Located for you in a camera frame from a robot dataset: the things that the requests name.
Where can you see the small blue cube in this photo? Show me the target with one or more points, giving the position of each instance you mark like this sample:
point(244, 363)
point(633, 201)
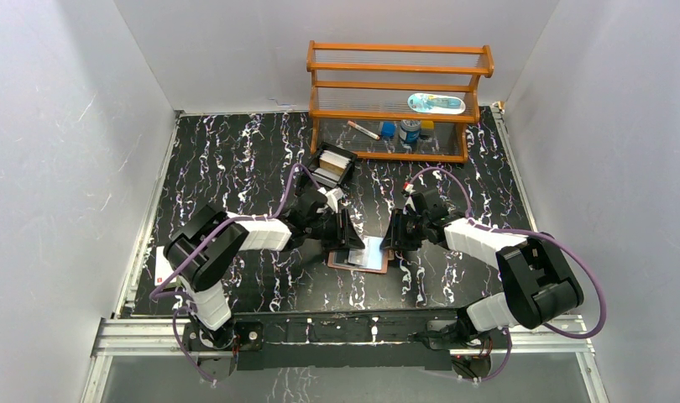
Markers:
point(387, 129)

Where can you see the red white marker pen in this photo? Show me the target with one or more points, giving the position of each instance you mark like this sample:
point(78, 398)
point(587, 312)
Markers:
point(363, 130)

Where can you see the brown leather card holder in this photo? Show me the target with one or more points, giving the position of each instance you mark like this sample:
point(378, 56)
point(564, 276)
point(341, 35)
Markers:
point(337, 260)

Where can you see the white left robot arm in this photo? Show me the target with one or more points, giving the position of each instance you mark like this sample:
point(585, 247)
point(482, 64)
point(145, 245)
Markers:
point(204, 249)

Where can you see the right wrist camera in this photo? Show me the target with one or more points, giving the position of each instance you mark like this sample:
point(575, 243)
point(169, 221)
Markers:
point(427, 203)

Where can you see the grey card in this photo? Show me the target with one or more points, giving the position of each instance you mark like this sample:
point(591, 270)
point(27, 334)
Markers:
point(371, 257)

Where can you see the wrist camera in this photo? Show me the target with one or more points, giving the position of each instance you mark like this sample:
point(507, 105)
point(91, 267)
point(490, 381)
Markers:
point(331, 198)
point(427, 203)

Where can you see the white red card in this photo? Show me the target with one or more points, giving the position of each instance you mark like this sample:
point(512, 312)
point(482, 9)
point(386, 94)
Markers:
point(162, 267)

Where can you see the blue white packaged item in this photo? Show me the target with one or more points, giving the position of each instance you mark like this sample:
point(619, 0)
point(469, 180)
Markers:
point(435, 104)

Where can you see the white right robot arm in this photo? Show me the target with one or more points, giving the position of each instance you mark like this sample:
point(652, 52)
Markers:
point(537, 281)

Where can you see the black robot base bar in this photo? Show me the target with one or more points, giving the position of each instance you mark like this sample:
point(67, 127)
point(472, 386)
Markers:
point(430, 338)

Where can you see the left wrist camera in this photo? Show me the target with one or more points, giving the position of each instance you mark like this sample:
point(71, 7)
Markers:
point(331, 198)

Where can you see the black card dispenser box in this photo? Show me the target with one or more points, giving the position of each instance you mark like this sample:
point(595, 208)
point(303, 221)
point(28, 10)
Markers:
point(312, 165)

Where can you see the orange wooden shelf rack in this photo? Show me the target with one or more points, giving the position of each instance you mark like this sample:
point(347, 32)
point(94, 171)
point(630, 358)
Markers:
point(370, 83)

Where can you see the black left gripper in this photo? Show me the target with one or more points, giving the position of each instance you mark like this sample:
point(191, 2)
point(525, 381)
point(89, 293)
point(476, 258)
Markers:
point(342, 229)

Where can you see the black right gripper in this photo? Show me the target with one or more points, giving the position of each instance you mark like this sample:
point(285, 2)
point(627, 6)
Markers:
point(394, 238)

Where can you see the blue white can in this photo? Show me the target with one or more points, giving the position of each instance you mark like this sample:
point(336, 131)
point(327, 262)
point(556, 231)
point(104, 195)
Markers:
point(410, 131)

